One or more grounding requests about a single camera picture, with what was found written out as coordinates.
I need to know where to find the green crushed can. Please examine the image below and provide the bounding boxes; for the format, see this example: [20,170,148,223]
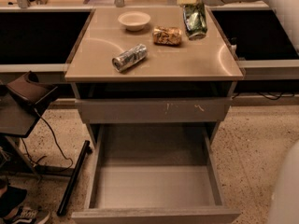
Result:
[183,3,207,40]

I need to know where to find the grey drawer cabinet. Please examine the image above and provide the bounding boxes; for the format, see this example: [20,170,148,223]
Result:
[65,7,243,138]

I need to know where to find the silver can on counter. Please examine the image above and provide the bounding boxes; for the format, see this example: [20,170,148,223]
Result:
[112,44,148,73]

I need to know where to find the closed grey drawer front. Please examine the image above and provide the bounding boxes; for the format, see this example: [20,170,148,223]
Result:
[76,97,232,124]

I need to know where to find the open grey drawer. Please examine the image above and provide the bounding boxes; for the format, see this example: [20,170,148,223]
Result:
[72,123,240,224]

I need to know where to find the brown snack bag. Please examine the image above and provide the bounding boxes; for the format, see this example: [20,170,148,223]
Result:
[152,26,182,46]

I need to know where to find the white bowl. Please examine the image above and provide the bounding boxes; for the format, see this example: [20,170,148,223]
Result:
[118,11,150,32]

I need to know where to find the brown device on stand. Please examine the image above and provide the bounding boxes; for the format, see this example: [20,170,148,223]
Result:
[7,71,59,116]

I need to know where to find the person in dark trousers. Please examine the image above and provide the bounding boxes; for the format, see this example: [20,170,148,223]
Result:
[0,180,27,217]

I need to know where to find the black and white sneaker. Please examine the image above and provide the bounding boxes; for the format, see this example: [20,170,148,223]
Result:
[0,206,50,224]

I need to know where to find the black cable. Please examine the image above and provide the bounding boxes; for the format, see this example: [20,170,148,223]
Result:
[19,108,75,173]

